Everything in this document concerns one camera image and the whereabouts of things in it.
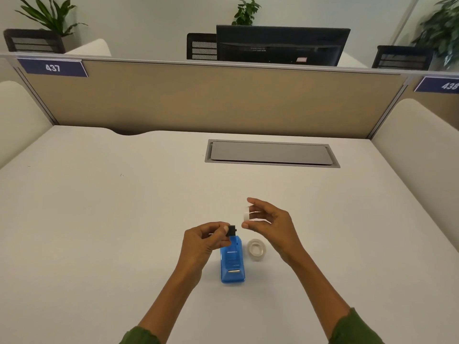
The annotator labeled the person's left hand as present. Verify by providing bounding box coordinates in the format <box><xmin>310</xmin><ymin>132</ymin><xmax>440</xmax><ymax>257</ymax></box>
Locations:
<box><xmin>178</xmin><ymin>221</ymin><xmax>232</xmax><ymax>280</ymax></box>

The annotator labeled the person's right hand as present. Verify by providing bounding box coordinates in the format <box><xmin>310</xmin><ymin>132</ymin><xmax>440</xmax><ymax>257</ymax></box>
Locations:
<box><xmin>242</xmin><ymin>198</ymin><xmax>306</xmax><ymax>266</ymax></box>

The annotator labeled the person's right forearm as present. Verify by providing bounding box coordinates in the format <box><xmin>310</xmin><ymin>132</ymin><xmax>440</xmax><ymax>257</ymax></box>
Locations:
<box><xmin>283</xmin><ymin>247</ymin><xmax>385</xmax><ymax>344</ymax></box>

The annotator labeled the person's left forearm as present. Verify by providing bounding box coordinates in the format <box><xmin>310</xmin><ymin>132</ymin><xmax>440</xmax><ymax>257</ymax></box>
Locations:
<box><xmin>119</xmin><ymin>263</ymin><xmax>209</xmax><ymax>344</ymax></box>

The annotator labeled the blue tape dispenser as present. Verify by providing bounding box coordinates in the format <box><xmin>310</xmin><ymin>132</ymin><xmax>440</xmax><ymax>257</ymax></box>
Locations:
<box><xmin>220</xmin><ymin>236</ymin><xmax>246</xmax><ymax>284</ymax></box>

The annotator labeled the beige desk partition panel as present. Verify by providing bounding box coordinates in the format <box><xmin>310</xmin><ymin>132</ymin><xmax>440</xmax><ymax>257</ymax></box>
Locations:
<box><xmin>0</xmin><ymin>52</ymin><xmax>459</xmax><ymax>139</ymax></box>

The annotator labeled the white side divider panel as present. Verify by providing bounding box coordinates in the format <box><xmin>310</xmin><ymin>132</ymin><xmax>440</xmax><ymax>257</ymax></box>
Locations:
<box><xmin>65</xmin><ymin>38</ymin><xmax>112</xmax><ymax>57</ymax></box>
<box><xmin>372</xmin><ymin>98</ymin><xmax>459</xmax><ymax>254</ymax></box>
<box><xmin>0</xmin><ymin>81</ymin><xmax>54</xmax><ymax>169</ymax></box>

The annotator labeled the black computer monitor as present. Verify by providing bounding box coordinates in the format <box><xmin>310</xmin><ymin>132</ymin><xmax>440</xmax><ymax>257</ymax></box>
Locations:
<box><xmin>216</xmin><ymin>25</ymin><xmax>351</xmax><ymax>67</ymax></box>

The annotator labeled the black mesh office chair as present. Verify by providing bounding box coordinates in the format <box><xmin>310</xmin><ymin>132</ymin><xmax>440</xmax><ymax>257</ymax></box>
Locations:
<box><xmin>372</xmin><ymin>45</ymin><xmax>435</xmax><ymax>71</ymax></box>
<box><xmin>186</xmin><ymin>33</ymin><xmax>218</xmax><ymax>61</ymax></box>
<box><xmin>3</xmin><ymin>29</ymin><xmax>66</xmax><ymax>54</ymax></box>

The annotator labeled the small green leafy plant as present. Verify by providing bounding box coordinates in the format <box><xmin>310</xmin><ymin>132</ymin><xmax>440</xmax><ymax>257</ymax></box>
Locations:
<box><xmin>232</xmin><ymin>0</ymin><xmax>262</xmax><ymax>26</ymax></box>

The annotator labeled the blue number label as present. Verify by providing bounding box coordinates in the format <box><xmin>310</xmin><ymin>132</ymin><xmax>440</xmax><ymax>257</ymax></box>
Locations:
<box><xmin>17</xmin><ymin>58</ymin><xmax>89</xmax><ymax>78</ymax></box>
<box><xmin>413</xmin><ymin>76</ymin><xmax>459</xmax><ymax>94</ymax></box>

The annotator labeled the large green leafy plant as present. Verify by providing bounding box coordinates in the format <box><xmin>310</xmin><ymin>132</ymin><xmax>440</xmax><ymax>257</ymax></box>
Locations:
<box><xmin>411</xmin><ymin>0</ymin><xmax>459</xmax><ymax>70</ymax></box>

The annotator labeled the long-leaved green plant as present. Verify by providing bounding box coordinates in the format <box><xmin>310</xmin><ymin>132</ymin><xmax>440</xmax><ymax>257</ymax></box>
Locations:
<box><xmin>14</xmin><ymin>0</ymin><xmax>88</xmax><ymax>37</ymax></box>

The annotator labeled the grey desk cable cover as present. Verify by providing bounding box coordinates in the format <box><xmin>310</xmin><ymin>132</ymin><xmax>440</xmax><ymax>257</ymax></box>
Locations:
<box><xmin>205</xmin><ymin>139</ymin><xmax>341</xmax><ymax>169</ymax></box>

